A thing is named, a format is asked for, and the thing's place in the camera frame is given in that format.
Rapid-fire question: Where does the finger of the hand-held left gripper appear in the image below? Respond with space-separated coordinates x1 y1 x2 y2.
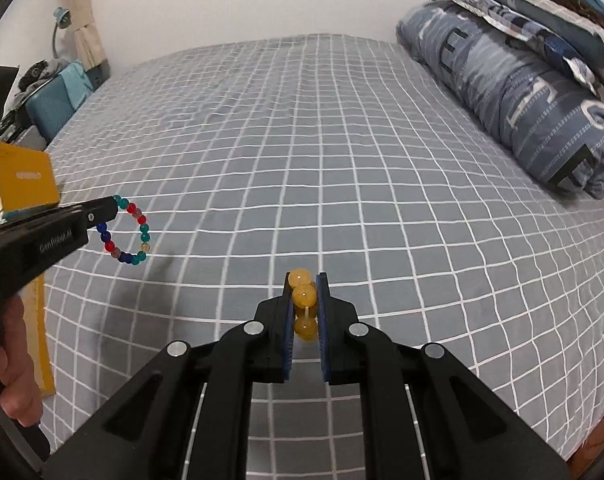
77 195 119 234

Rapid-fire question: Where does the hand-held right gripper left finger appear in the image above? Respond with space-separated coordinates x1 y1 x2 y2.
42 271 295 480

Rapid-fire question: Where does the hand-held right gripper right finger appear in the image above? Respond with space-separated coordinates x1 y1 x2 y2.
316 272 570 480

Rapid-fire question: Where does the yellow bead bracelet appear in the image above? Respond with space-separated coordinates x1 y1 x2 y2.
288 268 319 344

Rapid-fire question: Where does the multicolour bead bracelet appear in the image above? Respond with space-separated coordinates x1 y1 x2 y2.
96 194 152 266

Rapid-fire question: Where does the person's left hand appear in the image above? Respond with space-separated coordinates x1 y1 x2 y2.
0 295 44 429

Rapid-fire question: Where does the teal hard suitcase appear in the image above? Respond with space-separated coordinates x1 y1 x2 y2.
24 62 94 144

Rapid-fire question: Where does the teal cloth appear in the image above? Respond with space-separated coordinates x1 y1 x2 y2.
62 60 93 107

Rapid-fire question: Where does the grey grid-sheet bed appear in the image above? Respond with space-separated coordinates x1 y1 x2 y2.
42 34 604 480

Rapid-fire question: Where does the beige curtain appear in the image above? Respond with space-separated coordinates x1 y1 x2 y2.
49 0 111 79

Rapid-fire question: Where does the teal desk lamp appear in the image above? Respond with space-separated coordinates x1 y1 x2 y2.
51 5 73 59

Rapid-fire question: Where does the blue folded duvet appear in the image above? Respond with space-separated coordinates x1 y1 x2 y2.
396 0 604 200

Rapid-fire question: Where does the blue camouflage pillow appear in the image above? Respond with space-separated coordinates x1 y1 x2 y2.
439 0 600 94

